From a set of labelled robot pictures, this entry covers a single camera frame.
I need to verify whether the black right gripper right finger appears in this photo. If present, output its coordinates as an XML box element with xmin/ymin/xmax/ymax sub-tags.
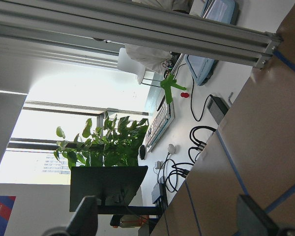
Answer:
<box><xmin>236</xmin><ymin>195</ymin><xmax>279</xmax><ymax>236</ymax></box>

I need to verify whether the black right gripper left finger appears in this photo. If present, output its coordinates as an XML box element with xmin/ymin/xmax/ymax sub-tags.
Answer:
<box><xmin>66</xmin><ymin>196</ymin><xmax>98</xmax><ymax>236</ymax></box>

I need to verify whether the white keyboard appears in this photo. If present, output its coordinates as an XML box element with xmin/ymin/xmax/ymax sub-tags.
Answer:
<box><xmin>145</xmin><ymin>101</ymin><xmax>175</xmax><ymax>152</ymax></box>

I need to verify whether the black monitor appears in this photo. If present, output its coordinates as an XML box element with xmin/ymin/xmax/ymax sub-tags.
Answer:
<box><xmin>69</xmin><ymin>166</ymin><xmax>164</xmax><ymax>216</ymax></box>

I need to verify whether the green handled reacher grabber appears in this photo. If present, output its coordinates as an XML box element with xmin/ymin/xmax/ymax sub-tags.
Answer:
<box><xmin>160</xmin><ymin>53</ymin><xmax>187</xmax><ymax>104</ymax></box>

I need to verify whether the black power adapter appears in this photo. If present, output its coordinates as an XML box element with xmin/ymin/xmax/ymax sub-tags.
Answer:
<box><xmin>207</xmin><ymin>95</ymin><xmax>229</xmax><ymax>125</ymax></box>

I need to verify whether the green potted plant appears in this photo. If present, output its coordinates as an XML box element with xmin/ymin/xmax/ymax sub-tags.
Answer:
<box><xmin>54</xmin><ymin>113</ymin><xmax>148</xmax><ymax>168</ymax></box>

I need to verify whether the red small object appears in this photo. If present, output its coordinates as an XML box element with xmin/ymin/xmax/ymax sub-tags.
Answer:
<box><xmin>180</xmin><ymin>92</ymin><xmax>190</xmax><ymax>98</ymax></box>

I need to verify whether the aluminium frame post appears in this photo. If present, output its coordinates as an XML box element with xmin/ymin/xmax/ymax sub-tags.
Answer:
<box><xmin>0</xmin><ymin>0</ymin><xmax>282</xmax><ymax>68</ymax></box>

